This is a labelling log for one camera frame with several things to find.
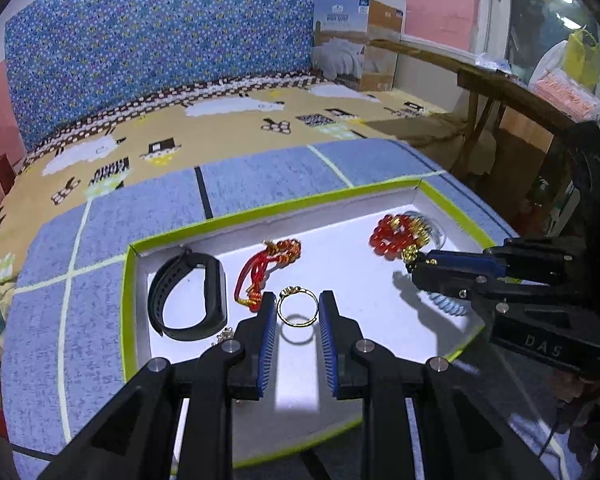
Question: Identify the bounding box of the black fitness band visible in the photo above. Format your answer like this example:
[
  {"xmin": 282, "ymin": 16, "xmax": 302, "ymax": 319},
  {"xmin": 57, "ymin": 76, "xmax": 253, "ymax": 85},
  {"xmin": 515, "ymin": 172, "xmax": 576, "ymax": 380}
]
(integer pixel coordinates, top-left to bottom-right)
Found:
[{"xmin": 147, "ymin": 248, "xmax": 229, "ymax": 342}]

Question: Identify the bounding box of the green cardboard tray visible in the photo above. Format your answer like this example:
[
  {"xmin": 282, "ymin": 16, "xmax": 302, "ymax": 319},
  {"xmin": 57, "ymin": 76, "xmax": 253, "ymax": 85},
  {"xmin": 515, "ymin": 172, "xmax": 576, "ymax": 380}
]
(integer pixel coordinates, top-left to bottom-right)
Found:
[{"xmin": 122, "ymin": 178, "xmax": 524, "ymax": 469}]

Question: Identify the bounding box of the blue checked blanket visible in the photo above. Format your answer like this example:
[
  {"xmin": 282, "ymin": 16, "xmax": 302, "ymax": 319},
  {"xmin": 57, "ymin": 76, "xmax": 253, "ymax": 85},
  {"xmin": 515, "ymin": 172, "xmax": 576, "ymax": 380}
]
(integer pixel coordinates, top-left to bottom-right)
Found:
[{"xmin": 0, "ymin": 137, "xmax": 600, "ymax": 480}]

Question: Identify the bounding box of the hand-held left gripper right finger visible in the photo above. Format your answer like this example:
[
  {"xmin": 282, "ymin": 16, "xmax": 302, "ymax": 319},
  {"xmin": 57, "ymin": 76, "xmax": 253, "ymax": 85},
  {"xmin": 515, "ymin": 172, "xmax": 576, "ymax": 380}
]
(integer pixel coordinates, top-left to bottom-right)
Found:
[{"xmin": 317, "ymin": 290, "xmax": 556, "ymax": 480}]

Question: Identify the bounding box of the person's right forearm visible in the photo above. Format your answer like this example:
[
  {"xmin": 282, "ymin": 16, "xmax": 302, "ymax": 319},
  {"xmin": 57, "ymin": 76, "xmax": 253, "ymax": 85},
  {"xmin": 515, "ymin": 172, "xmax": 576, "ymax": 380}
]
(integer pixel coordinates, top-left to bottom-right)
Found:
[{"xmin": 562, "ymin": 377, "xmax": 600, "ymax": 463}]

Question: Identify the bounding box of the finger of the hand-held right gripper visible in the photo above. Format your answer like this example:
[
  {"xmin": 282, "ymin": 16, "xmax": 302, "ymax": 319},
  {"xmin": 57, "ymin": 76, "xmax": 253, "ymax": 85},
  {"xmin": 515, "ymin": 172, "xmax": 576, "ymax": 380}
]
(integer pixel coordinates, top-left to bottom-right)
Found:
[
  {"xmin": 422, "ymin": 237, "xmax": 583, "ymax": 283},
  {"xmin": 410, "ymin": 264, "xmax": 558, "ymax": 322}
]

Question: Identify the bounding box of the red bead bracelet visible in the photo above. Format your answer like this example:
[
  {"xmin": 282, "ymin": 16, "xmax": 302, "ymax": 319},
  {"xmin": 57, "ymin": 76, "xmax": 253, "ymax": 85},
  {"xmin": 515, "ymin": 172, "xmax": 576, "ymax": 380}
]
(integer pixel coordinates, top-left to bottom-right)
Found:
[{"xmin": 368, "ymin": 214, "xmax": 439, "ymax": 264}]

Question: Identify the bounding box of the silver bangle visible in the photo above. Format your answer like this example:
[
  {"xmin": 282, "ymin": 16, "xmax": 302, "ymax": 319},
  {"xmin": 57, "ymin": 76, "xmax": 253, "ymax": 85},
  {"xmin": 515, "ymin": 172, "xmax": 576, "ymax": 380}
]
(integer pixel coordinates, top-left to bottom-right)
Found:
[{"xmin": 405, "ymin": 211, "xmax": 449, "ymax": 242}]

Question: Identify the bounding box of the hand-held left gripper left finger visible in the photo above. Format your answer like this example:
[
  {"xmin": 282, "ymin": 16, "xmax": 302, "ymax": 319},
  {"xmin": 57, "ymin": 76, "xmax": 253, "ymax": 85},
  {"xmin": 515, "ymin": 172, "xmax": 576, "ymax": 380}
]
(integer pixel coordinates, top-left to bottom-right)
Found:
[{"xmin": 37, "ymin": 291, "xmax": 279, "ymax": 480}]

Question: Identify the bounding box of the quilt print cardboard box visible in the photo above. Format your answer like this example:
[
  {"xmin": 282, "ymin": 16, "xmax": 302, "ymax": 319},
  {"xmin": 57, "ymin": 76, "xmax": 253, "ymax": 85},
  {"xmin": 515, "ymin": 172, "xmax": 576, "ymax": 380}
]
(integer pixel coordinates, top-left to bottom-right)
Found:
[{"xmin": 311, "ymin": 0, "xmax": 407, "ymax": 92}]

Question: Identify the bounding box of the red string bracelet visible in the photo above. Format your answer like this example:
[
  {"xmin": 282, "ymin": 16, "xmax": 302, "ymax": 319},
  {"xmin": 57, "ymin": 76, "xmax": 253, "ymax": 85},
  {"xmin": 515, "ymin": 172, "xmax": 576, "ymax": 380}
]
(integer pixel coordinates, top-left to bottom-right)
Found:
[{"xmin": 234, "ymin": 239, "xmax": 303, "ymax": 314}]

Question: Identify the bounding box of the blue floral headboard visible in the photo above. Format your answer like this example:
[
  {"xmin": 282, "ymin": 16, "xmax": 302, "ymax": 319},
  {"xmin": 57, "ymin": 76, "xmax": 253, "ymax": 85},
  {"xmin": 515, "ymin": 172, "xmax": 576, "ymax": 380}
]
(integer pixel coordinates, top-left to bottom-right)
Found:
[{"xmin": 3, "ymin": 0, "xmax": 354, "ymax": 154}]

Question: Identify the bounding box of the window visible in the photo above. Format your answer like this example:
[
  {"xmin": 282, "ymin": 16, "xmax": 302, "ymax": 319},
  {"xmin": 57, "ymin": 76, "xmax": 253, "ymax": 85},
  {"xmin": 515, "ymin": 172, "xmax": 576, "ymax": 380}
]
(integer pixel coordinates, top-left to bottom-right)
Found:
[{"xmin": 505, "ymin": 0, "xmax": 600, "ymax": 92}]

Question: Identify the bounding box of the gold ring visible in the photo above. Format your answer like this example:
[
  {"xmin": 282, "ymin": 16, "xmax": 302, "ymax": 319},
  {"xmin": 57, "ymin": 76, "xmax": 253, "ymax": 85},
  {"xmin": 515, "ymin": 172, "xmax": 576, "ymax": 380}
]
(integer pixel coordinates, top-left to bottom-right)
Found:
[{"xmin": 276, "ymin": 286, "xmax": 320, "ymax": 328}]

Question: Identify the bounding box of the white plastic bag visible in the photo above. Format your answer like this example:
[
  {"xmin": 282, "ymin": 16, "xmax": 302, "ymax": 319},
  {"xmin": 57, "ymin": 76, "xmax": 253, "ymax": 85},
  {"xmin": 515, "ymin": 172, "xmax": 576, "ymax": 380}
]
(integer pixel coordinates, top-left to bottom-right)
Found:
[{"xmin": 529, "ymin": 41, "xmax": 600, "ymax": 122}]

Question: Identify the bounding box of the small clear packet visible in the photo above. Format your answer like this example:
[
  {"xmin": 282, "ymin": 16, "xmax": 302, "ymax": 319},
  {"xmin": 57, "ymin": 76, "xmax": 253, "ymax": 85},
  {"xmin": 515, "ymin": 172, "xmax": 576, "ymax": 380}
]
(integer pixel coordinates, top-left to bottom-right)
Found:
[{"xmin": 476, "ymin": 54, "xmax": 512, "ymax": 74}]

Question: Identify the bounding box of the yellow printed bedsheet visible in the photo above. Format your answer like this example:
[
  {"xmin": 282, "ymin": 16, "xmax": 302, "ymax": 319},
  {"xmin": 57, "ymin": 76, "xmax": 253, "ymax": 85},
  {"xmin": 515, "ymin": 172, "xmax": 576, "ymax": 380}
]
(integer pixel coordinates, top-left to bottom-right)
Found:
[{"xmin": 0, "ymin": 76, "xmax": 477, "ymax": 363}]

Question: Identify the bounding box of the wooden table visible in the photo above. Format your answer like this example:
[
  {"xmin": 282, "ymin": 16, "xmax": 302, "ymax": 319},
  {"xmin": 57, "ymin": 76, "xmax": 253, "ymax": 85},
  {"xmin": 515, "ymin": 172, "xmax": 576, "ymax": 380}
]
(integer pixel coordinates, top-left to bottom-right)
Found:
[{"xmin": 396, "ymin": 36, "xmax": 598, "ymax": 178}]

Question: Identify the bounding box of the light blue coil hair tie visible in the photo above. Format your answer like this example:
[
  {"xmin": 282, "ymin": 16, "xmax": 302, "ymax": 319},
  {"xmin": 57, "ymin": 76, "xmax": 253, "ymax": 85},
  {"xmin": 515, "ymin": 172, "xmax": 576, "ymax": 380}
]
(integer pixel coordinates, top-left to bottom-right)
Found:
[{"xmin": 419, "ymin": 292, "xmax": 469, "ymax": 319}]

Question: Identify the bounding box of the yellow plastic bag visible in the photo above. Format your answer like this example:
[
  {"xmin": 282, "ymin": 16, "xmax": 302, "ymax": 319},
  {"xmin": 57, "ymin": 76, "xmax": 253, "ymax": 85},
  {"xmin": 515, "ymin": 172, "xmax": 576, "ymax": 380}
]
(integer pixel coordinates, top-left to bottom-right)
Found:
[{"xmin": 564, "ymin": 27, "xmax": 600, "ymax": 89}]

